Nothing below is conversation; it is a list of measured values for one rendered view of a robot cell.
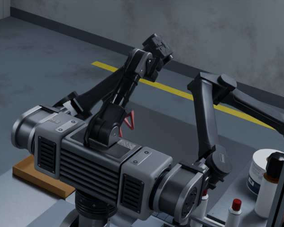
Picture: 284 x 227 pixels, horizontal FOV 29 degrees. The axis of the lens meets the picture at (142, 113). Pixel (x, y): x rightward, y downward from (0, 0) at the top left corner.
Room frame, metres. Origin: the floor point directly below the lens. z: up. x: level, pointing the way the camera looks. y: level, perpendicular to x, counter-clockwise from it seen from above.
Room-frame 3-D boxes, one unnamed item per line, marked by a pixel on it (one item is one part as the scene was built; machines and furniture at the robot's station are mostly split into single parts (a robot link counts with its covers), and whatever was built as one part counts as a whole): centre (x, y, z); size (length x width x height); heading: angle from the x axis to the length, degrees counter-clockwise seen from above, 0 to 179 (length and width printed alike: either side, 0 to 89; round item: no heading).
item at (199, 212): (1.80, -0.28, 0.98); 0.05 x 0.05 x 0.20
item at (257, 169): (2.15, -0.63, 0.95); 0.20 x 0.20 x 0.14
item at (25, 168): (2.12, 0.36, 0.85); 0.30 x 0.26 x 0.04; 63
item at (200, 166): (1.32, -0.17, 1.45); 0.09 x 0.08 x 0.12; 63
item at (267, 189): (1.95, -0.58, 1.03); 0.09 x 0.09 x 0.30
